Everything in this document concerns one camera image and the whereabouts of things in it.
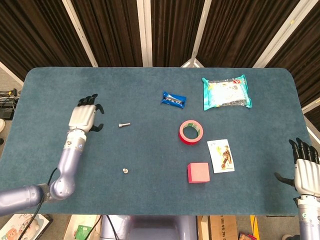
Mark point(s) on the robot left five-finger hand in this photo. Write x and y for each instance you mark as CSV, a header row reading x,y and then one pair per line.
x,y
82,117

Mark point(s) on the robot right five-finger hand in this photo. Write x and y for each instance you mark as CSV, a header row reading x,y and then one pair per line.
x,y
307,175

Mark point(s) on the silver bolt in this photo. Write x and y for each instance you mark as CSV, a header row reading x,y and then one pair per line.
x,y
125,171
124,124

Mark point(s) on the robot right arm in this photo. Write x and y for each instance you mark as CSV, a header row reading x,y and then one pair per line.
x,y
310,220

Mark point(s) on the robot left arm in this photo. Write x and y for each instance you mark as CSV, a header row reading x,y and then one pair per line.
x,y
70,160

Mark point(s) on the black shoe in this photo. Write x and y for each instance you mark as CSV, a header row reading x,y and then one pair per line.
x,y
291,237

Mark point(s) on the teal velvet table cloth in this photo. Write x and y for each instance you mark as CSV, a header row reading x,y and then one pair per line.
x,y
150,100

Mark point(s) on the yellow strip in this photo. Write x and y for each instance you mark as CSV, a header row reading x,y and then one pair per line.
x,y
254,225

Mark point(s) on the white shoe tip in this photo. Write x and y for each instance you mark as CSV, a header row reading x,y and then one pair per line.
x,y
2,125

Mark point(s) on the white printed card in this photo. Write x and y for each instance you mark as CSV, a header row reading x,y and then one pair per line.
x,y
221,155

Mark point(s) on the dark brown curtain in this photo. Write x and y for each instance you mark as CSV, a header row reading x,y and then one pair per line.
x,y
112,30

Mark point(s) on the blue snack packet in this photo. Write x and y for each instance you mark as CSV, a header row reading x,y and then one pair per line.
x,y
173,99

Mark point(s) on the brown cardboard box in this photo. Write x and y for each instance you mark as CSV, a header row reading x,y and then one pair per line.
x,y
220,227

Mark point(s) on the white open box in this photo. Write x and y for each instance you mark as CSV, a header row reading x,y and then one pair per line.
x,y
72,225

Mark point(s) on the red sponge cube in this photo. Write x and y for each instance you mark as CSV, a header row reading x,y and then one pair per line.
x,y
198,172

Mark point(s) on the red tape roll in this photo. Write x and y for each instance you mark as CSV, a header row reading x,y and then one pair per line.
x,y
190,141

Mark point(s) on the green packet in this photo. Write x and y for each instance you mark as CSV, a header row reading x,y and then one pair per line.
x,y
83,231

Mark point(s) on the teal wet wipes pack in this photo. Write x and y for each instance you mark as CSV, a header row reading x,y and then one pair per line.
x,y
225,92

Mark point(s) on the children's picture book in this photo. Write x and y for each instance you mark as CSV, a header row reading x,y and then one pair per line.
x,y
15,230

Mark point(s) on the lavender robot torso base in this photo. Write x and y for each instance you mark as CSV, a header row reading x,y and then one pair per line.
x,y
155,230

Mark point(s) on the white partition post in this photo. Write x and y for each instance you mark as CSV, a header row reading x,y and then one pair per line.
x,y
313,133
311,105
280,35
10,72
145,32
80,33
200,35

